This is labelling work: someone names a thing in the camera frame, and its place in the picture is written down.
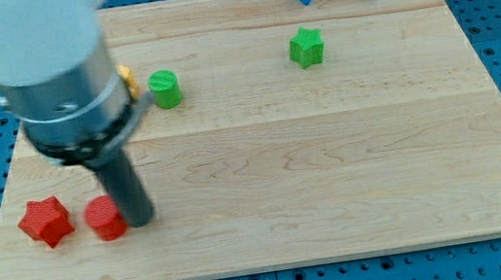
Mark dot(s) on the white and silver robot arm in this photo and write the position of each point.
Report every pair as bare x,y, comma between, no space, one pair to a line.
58,78

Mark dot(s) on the green star block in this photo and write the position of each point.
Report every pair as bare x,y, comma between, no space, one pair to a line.
307,47

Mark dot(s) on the yellow heart block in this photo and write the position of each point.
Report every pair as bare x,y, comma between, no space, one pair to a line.
127,76

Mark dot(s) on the red star block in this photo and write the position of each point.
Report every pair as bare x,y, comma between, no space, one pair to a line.
46,221

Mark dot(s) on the light wooden board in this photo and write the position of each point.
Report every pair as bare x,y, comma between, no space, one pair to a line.
391,144

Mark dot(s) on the green cylinder block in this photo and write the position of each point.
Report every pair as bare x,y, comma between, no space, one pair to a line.
164,85

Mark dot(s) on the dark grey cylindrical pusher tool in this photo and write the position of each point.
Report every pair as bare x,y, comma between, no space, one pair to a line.
119,180

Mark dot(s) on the red cylinder block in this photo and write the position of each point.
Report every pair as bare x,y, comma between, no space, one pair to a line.
105,219

